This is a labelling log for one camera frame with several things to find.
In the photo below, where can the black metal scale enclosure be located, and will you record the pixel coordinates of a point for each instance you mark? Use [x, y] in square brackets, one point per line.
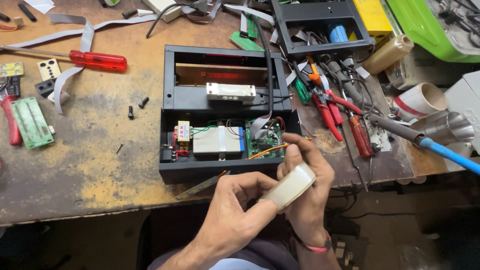
[180, 170]

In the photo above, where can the shiny metal nozzle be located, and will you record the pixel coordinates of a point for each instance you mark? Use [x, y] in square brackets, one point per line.
[453, 127]

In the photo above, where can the black power strip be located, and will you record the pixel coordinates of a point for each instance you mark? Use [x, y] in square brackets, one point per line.
[350, 251]

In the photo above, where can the grey plastic box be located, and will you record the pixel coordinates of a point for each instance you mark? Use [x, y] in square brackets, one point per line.
[467, 101]

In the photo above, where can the small transformer with yellow label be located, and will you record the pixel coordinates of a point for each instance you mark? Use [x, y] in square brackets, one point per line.
[183, 134]

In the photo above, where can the yellow box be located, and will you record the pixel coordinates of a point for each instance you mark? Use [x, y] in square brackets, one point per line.
[371, 17]

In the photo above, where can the cream plate with holes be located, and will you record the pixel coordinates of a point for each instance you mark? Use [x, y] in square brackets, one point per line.
[48, 69]

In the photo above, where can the person's right hand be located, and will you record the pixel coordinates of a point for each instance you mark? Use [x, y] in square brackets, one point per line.
[315, 202]

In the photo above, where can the black hex bolt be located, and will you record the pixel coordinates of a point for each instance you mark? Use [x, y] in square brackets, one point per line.
[143, 102]
[131, 112]

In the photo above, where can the green printed circuit board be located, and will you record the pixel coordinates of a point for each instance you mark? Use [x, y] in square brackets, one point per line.
[32, 122]

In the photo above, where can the white paper sheet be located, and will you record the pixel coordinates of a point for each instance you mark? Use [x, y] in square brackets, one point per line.
[39, 5]

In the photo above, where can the brass-coloured metal strip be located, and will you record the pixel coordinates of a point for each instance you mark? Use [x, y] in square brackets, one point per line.
[197, 186]

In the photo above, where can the empty black metal enclosure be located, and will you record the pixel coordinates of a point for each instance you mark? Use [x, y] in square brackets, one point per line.
[318, 11]

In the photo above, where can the white tape roll red stripe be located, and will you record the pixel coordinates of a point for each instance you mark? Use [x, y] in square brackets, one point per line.
[416, 101]

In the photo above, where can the green circuit board with chips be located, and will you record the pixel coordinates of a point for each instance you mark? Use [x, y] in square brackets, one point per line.
[264, 144]

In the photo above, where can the green plastic tray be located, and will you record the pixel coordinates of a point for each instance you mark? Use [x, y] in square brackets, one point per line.
[420, 26]

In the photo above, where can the white battery with blue end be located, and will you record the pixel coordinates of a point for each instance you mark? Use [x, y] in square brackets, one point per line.
[210, 140]

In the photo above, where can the narrow green circuit board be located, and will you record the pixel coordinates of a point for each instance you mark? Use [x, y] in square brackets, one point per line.
[245, 42]

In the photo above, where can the translucent white tape roll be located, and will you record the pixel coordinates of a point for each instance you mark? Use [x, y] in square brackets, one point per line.
[290, 185]

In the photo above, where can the person's grey shirt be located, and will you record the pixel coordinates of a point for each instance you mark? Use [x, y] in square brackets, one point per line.
[262, 258]

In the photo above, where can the white adapter box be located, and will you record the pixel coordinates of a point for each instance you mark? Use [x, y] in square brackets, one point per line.
[161, 8]

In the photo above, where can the red wrist band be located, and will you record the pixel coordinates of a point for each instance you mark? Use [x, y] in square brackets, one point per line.
[317, 245]

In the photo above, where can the silver aluminium load cell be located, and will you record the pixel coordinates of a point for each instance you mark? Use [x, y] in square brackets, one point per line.
[230, 93]

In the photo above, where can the small wooden block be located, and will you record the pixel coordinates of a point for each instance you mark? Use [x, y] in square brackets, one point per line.
[18, 21]

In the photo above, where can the small steel screw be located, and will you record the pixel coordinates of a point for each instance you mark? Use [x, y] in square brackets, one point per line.
[119, 148]

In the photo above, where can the black plastic block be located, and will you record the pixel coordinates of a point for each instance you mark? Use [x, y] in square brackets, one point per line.
[45, 88]

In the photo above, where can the brown packing tape roll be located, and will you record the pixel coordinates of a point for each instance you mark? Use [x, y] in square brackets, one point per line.
[386, 54]

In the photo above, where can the blue cylindrical capacitor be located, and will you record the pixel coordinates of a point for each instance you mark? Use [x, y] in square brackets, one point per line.
[337, 33]

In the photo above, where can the person's left hand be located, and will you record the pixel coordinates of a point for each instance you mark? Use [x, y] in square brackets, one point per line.
[225, 217]

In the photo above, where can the yellowish small circuit board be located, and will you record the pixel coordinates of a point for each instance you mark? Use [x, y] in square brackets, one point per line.
[11, 69]

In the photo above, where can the short black tube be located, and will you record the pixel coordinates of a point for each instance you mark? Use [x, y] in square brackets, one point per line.
[129, 13]

